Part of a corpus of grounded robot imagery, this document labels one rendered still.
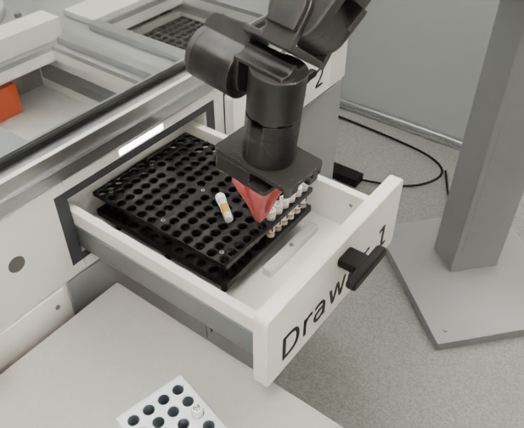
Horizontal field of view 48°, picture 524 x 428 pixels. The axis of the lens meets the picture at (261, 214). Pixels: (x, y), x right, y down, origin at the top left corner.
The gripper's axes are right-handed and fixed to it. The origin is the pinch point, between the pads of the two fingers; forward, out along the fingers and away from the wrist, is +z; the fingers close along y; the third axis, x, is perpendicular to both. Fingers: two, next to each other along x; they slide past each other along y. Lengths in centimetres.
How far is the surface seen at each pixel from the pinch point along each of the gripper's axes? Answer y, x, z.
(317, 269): -10.5, 4.0, -2.0
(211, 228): 4.1, 4.0, 2.5
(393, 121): 49, -164, 96
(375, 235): -10.7, -9.9, 3.6
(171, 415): -5.0, 20.1, 13.5
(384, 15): 65, -165, 55
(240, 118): 19.1, -19.3, 5.9
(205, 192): 9.5, -0.6, 3.1
